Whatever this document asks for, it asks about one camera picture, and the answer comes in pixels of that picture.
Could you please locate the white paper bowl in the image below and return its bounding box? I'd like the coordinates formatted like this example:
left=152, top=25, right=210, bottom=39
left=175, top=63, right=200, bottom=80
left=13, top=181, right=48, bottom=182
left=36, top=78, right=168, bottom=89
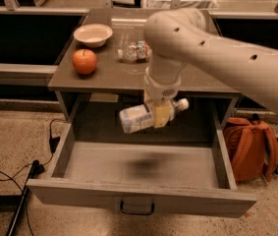
left=74, top=24, right=113, bottom=48

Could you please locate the black pole on floor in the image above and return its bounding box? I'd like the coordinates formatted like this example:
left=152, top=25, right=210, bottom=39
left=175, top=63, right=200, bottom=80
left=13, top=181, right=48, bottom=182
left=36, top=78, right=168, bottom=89
left=6, top=160, right=40, bottom=236

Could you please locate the red apple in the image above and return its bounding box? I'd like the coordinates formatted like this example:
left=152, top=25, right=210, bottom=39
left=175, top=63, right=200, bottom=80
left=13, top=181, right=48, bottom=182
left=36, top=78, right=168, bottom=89
left=72, top=49, right=97, bottom=75

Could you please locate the open grey top drawer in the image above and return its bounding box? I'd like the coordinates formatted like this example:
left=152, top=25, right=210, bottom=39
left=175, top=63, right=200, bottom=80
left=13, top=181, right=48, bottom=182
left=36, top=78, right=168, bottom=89
left=28, top=122, right=256, bottom=217

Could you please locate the black power adapter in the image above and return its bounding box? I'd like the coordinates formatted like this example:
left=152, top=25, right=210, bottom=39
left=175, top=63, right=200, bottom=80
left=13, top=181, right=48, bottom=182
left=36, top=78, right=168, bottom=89
left=49, top=137, right=60, bottom=153

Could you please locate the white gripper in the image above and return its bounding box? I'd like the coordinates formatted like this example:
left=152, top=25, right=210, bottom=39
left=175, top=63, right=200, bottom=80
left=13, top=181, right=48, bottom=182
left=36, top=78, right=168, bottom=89
left=143, top=68, right=181, bottom=128

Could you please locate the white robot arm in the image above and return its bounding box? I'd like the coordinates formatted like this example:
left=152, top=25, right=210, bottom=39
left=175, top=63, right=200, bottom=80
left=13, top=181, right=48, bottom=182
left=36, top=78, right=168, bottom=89
left=143, top=8, right=278, bottom=115

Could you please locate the clear crumpled water bottle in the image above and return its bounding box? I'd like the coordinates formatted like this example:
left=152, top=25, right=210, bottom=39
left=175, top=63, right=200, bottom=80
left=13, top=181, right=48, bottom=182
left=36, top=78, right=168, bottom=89
left=117, top=40, right=151, bottom=63

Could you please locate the black drawer handle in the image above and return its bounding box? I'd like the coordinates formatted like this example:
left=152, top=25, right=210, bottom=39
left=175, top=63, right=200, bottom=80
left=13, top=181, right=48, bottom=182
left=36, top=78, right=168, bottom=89
left=119, top=201, right=155, bottom=216

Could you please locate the black floor cable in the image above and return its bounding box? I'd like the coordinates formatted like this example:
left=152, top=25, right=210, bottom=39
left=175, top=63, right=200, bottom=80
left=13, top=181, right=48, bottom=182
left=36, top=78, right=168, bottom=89
left=0, top=118, right=67, bottom=236

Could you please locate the grey cabinet with counter top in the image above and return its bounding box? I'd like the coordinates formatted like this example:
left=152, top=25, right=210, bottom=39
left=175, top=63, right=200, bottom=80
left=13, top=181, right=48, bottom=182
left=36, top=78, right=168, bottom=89
left=48, top=9, right=240, bottom=144

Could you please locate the orange backpack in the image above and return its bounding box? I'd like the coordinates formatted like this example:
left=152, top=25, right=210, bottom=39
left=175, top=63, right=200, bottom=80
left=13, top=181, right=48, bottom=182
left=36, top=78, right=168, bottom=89
left=223, top=117, right=278, bottom=182

